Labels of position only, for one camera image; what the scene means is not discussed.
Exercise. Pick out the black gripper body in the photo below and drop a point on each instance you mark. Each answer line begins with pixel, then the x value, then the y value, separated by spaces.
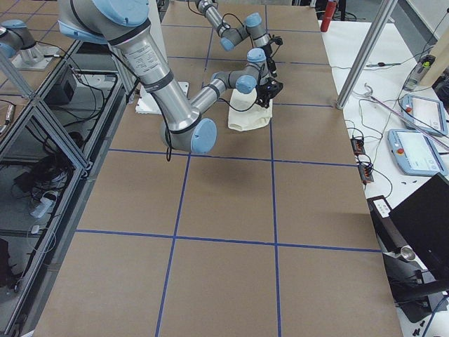
pixel 271 65
pixel 262 94

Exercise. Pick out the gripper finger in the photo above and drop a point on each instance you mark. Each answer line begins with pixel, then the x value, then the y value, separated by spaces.
pixel 271 65

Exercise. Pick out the cream long-sleeve cat shirt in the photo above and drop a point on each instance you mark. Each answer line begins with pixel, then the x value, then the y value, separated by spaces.
pixel 254 118

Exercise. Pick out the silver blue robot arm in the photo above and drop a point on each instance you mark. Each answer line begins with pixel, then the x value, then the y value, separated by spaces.
pixel 232 31
pixel 125 25

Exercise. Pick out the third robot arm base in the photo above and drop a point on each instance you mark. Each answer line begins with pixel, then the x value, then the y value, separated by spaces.
pixel 19 46

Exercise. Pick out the red bottle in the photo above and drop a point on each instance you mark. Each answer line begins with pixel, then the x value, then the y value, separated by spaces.
pixel 328 15

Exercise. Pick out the black orange electronics box far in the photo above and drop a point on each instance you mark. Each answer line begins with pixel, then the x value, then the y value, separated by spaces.
pixel 357 144

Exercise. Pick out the black orange electronics box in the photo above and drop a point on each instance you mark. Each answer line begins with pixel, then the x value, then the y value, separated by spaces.
pixel 357 144
pixel 365 170

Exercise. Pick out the black orange electronics box near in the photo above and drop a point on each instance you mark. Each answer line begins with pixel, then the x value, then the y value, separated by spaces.
pixel 365 170

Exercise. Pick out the white table cover sheet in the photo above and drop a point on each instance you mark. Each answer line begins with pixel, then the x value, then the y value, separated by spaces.
pixel 372 106

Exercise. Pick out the near blue teach pendant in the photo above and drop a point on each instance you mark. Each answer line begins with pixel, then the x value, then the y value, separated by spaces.
pixel 415 153

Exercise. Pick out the blue teach pendant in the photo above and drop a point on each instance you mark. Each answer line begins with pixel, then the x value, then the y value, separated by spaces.
pixel 415 153
pixel 425 113

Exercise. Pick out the far blue teach pendant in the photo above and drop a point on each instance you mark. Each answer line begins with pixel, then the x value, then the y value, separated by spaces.
pixel 425 113

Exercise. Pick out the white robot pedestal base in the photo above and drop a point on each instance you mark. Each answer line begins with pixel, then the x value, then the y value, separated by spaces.
pixel 170 99

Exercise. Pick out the aluminium frame post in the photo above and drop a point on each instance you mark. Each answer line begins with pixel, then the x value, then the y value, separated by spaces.
pixel 372 36

